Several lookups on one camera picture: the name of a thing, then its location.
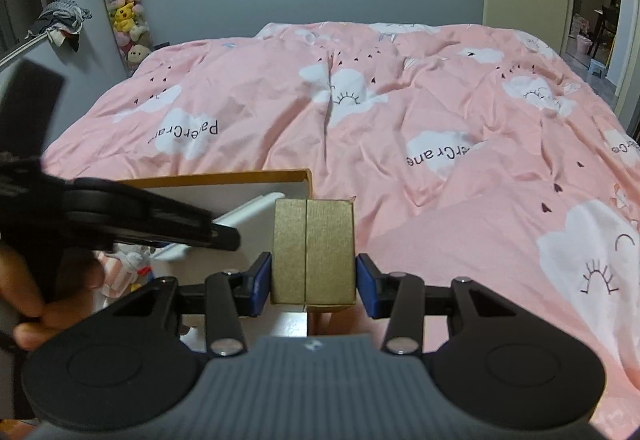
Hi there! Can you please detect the orange cardboard box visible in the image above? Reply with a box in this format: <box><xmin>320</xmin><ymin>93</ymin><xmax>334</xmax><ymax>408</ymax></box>
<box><xmin>95</xmin><ymin>169</ymin><xmax>315</xmax><ymax>341</ymax></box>

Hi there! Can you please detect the white metal rod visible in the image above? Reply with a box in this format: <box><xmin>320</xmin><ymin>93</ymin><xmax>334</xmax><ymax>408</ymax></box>
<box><xmin>0</xmin><ymin>32</ymin><xmax>51</xmax><ymax>69</ymax></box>

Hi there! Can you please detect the person's left hand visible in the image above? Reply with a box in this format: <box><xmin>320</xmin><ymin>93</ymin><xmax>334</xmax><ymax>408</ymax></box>
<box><xmin>0</xmin><ymin>245</ymin><xmax>107</xmax><ymax>352</ymax></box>

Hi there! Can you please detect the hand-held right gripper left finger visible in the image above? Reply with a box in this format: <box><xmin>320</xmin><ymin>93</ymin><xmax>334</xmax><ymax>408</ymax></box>
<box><xmin>112</xmin><ymin>254</ymin><xmax>272</xmax><ymax>358</ymax></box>

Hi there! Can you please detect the gold small box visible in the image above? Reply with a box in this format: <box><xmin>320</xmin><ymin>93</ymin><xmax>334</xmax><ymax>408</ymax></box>
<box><xmin>270</xmin><ymin>197</ymin><xmax>358</xmax><ymax>308</ymax></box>

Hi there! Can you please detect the grey striped cloth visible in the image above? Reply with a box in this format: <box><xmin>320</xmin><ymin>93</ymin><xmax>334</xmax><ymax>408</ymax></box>
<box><xmin>27</xmin><ymin>0</ymin><xmax>93</xmax><ymax>53</ymax></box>

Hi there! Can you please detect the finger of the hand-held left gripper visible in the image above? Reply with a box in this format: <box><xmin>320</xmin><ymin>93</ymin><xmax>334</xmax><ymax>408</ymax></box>
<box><xmin>67</xmin><ymin>177</ymin><xmax>242</xmax><ymax>251</ymax></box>
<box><xmin>0</xmin><ymin>60</ymin><xmax>67</xmax><ymax>159</ymax></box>

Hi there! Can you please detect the pale door frame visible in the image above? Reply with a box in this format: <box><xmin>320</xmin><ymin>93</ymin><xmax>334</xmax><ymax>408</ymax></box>
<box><xmin>602</xmin><ymin>0</ymin><xmax>640</xmax><ymax>141</ymax></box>

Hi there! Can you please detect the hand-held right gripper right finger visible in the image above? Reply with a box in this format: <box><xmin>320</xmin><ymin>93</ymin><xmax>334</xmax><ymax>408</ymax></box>
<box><xmin>356</xmin><ymin>254</ymin><xmax>526</xmax><ymax>356</ymax></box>

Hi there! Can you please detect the pink cloud print blanket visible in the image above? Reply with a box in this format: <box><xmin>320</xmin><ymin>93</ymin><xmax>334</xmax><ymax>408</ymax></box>
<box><xmin>42</xmin><ymin>22</ymin><xmax>640</xmax><ymax>440</ymax></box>

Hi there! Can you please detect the dark chair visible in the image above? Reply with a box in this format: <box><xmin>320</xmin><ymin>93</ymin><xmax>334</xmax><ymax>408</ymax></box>
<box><xmin>587</xmin><ymin>4</ymin><xmax>623</xmax><ymax>60</ymax></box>

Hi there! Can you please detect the clear tube of plush toys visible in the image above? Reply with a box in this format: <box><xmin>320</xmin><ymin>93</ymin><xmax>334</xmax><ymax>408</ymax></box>
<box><xmin>92</xmin><ymin>0</ymin><xmax>156</xmax><ymax>70</ymax></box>

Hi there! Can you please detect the white pink checked plush toy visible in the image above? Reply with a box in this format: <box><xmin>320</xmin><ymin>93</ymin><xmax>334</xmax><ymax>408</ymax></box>
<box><xmin>97</xmin><ymin>245</ymin><xmax>153</xmax><ymax>298</ymax></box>

